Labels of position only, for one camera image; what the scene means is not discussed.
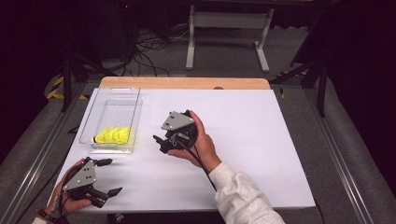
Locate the left hand-held gripper cable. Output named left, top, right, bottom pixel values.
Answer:
left=57, top=163, right=80, bottom=224

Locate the dark bead bracelet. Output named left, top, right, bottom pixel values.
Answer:
left=35, top=208, right=64, bottom=224

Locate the right hand-held gripper cable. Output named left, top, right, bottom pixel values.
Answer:
left=172, top=135, right=219, bottom=192

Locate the yellow black floor tape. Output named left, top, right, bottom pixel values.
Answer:
left=46, top=76, right=90, bottom=101

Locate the black flat device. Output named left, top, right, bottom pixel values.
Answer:
left=106, top=212, right=227, bottom=224

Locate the aluminium floor rail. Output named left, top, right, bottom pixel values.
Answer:
left=0, top=83, right=92, bottom=224
left=303, top=88, right=375, bottom=224

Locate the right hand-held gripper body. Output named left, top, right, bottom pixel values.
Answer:
left=160, top=108, right=200, bottom=154

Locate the wooden table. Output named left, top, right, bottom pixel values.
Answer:
left=98, top=76, right=272, bottom=91

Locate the person's right hand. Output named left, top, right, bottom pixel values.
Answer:
left=167, top=109, right=223, bottom=174

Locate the person's left hand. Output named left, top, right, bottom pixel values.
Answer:
left=47, top=158, right=93, bottom=216

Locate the white table cover sheet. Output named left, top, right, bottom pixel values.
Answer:
left=48, top=88, right=318, bottom=215

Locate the black metal stand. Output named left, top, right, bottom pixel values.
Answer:
left=60, top=52, right=120, bottom=114
left=268, top=58, right=329, bottom=119

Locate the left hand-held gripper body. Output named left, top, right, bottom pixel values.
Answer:
left=62, top=158, right=108, bottom=209

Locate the hand-held gripper cable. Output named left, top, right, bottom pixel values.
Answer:
left=172, top=135, right=219, bottom=192
left=57, top=163, right=80, bottom=224

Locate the bundle of floor cables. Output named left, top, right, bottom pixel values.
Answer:
left=120, top=27, right=191, bottom=77

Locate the clear plastic container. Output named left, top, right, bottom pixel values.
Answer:
left=78, top=87, right=144, bottom=155

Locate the white metal table frame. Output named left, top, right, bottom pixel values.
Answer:
left=185, top=4, right=276, bottom=74

